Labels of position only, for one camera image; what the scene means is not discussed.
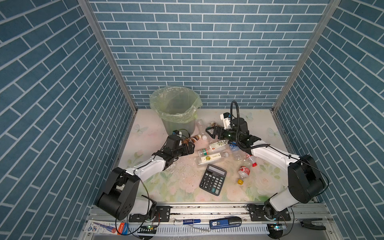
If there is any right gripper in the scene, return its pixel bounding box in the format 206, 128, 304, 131
206, 125, 241, 144

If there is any brown coffee bottle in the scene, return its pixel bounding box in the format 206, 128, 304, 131
183, 135, 202, 144

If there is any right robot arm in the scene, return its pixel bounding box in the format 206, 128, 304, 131
205, 118, 329, 220

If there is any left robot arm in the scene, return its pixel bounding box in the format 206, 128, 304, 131
96, 135, 195, 221

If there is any green plastic bin liner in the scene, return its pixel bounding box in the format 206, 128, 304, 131
150, 86, 203, 124

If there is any clear bottle green cap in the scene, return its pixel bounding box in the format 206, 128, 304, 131
206, 133, 215, 144

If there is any clear empty bottle white cap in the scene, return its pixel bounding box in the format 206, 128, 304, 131
196, 119, 208, 140

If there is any square tea bottle white cap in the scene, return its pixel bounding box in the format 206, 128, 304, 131
196, 152, 229, 166

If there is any Pocari Sweat blue label bottle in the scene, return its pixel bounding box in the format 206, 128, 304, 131
229, 143, 243, 161

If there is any black desk calculator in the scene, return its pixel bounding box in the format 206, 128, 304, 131
199, 164, 227, 196

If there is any crushed red bottle yellow cap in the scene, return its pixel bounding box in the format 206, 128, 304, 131
237, 166, 251, 185

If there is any clear bottle red label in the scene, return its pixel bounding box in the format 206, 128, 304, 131
244, 153, 258, 168

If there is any blue marker pen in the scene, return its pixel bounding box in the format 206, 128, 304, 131
174, 219, 201, 225

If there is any blue box cutter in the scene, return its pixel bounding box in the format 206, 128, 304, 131
209, 217, 243, 230

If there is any toothpaste box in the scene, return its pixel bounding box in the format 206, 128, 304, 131
84, 221, 129, 235

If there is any black spare gripper finger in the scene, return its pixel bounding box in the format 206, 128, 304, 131
300, 219, 326, 231

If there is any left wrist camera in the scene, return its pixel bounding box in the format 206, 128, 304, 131
172, 130, 183, 138

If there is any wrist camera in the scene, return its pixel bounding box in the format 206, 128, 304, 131
220, 113, 232, 130
172, 130, 183, 138

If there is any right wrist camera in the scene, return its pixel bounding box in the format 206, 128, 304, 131
220, 113, 232, 130

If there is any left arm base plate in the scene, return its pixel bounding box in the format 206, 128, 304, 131
129, 206, 171, 223

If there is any white slotted cable duct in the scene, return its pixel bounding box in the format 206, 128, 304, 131
135, 224, 270, 237

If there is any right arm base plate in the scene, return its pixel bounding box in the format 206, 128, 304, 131
246, 204, 291, 222

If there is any aluminium frame rail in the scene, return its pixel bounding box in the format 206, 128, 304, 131
79, 203, 342, 240

